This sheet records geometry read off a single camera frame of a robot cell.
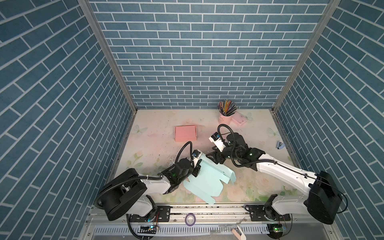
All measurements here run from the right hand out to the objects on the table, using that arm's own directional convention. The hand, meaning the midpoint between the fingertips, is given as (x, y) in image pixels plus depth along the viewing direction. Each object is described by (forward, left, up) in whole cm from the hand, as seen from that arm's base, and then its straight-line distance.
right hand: (208, 150), depth 79 cm
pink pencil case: (+36, -22, -14) cm, 45 cm away
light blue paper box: (-12, 0, -15) cm, 19 cm away
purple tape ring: (-31, +5, -16) cm, 35 cm away
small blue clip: (+16, -48, -16) cm, 53 cm away
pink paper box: (+21, +17, -14) cm, 30 cm away
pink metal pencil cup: (+30, -10, -9) cm, 33 cm away
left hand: (-2, +4, -9) cm, 10 cm away
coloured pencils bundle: (+37, -12, -3) cm, 39 cm away
